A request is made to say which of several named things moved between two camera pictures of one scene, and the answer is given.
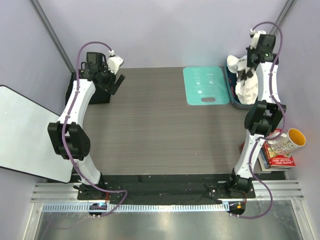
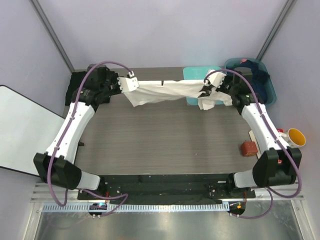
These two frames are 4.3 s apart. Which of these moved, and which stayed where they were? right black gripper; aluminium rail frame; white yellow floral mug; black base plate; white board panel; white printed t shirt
Moved: right black gripper; white printed t shirt
Stayed: aluminium rail frame; black base plate; white board panel; white yellow floral mug
